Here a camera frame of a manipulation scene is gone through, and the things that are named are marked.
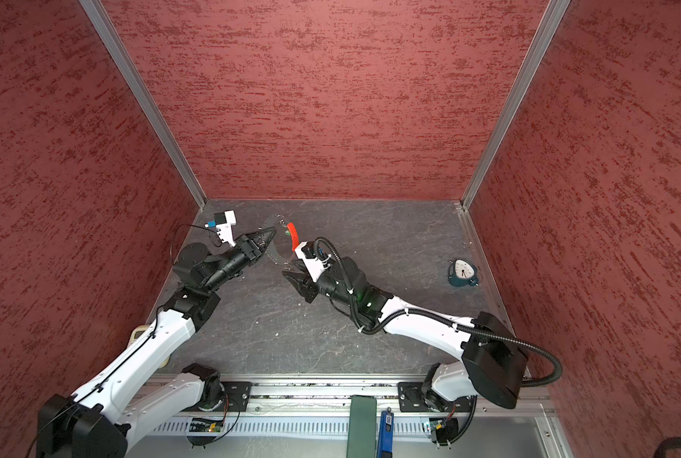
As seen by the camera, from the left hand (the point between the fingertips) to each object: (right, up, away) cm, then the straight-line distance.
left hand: (278, 236), depth 70 cm
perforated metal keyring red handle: (+1, -2, +2) cm, 3 cm away
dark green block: (+21, -48, 0) cm, 53 cm away
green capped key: (+1, +1, +6) cm, 6 cm away
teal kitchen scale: (+57, -14, +25) cm, 63 cm away
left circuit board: (-20, -49, +2) cm, 53 cm away
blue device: (+27, -50, -3) cm, 57 cm away
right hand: (+2, -10, +1) cm, 10 cm away
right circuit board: (+42, -50, +1) cm, 65 cm away
